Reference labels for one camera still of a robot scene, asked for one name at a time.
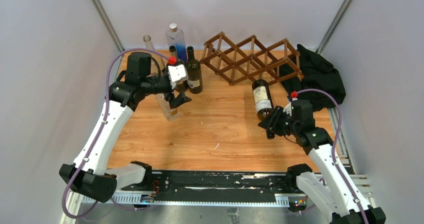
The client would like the olive green wine bottle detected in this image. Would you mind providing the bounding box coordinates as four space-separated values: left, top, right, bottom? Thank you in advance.
168 45 190 93

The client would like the brown wooden wine rack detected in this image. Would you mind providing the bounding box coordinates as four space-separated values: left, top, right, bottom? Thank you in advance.
199 31 304 86

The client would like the clear bottle black cap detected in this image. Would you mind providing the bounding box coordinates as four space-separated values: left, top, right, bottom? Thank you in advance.
154 93 179 121

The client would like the clear bottle black label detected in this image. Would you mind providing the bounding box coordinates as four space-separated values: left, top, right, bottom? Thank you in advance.
143 34 165 73

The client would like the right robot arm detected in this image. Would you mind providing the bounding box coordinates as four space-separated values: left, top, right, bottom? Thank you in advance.
258 99 387 224

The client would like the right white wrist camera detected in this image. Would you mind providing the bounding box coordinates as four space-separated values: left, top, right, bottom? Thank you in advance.
283 95 298 117

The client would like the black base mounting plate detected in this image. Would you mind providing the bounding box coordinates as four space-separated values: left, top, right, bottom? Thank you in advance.
122 170 309 207

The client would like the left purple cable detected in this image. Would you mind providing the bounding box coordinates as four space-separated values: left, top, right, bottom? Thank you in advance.
61 48 177 220

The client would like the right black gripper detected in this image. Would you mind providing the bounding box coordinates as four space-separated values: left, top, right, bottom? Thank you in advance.
258 105 300 136

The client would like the dark wine bottle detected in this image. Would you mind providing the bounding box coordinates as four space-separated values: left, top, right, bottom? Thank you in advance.
185 46 203 94
251 79 274 122

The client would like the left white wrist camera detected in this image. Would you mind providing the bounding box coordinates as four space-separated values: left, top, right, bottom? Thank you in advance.
167 64 188 92

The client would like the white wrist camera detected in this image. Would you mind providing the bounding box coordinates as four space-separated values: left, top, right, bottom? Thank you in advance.
167 64 188 92
283 95 298 117

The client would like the black cloth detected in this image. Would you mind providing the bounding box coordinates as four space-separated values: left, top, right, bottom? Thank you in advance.
278 44 347 112

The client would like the blue square glass bottle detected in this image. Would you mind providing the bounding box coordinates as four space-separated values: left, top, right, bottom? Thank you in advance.
165 23 188 63

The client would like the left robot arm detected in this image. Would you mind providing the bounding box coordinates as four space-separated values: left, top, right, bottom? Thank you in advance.
59 51 191 203

